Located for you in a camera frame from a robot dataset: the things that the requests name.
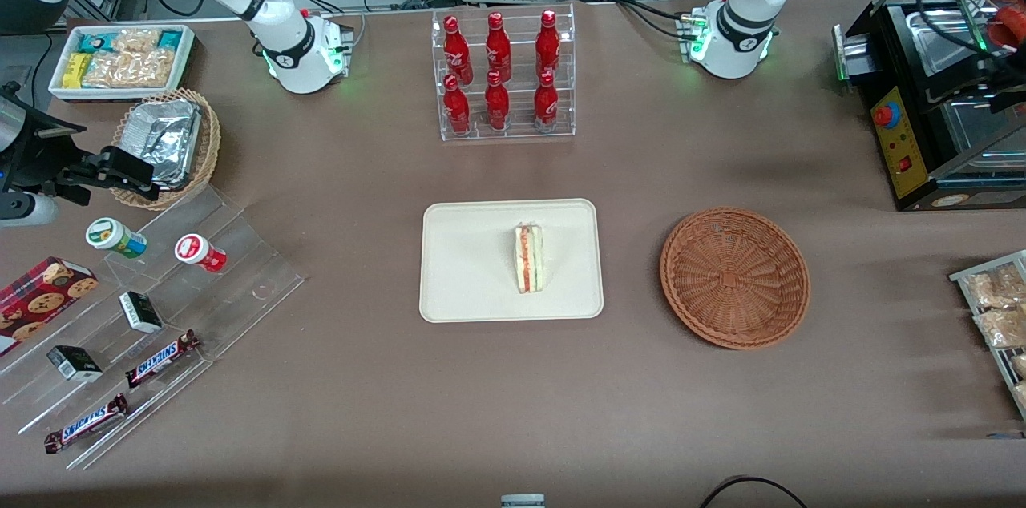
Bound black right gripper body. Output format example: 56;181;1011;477
0;91;81;196

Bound triangle sandwich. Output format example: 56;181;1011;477
514;223;544;295

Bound small wicker basket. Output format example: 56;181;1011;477
111;87;222;211

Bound cream plastic tray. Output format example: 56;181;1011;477
419;198;604;324

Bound large round wicker basket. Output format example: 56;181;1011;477
659;208;811;351

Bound tray of packaged snacks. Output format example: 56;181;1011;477
949;249;1026;421

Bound aluminium foil containers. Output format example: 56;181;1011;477
120;99;203;190

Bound green lid cup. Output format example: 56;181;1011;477
86;217;148;260

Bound white plastic bin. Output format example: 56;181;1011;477
48;23;197;104

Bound yellow snack packet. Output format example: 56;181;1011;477
63;53;93;88

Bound clear bag of snacks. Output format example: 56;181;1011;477
112;29;161;54
84;50;176;88

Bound red lid cup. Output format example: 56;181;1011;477
175;233;228;274

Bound red tartan cookie box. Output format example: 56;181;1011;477
0;256;99;357

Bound small black box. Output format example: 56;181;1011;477
119;291;164;334
46;345;103;382

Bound clear acrylic stepped display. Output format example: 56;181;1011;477
0;186;305;470

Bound Snickers bar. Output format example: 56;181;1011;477
44;393;130;454
124;329;201;389

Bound red cola bottle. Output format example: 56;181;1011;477
533;71;559;130
484;70;511;131
443;15;474;84
443;74;471;135
486;12;512;80
535;9;561;76

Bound clear acrylic bottle rack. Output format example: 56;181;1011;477
431;2;576;143

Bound black glass food warmer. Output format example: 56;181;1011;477
832;0;1026;212

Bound steel warmer pan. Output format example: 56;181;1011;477
914;9;991;72
938;95;1026;152

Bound red sausage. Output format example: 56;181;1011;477
994;6;1026;46

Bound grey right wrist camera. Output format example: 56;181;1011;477
0;194;59;228

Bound black cable loop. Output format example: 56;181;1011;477
699;476;809;508

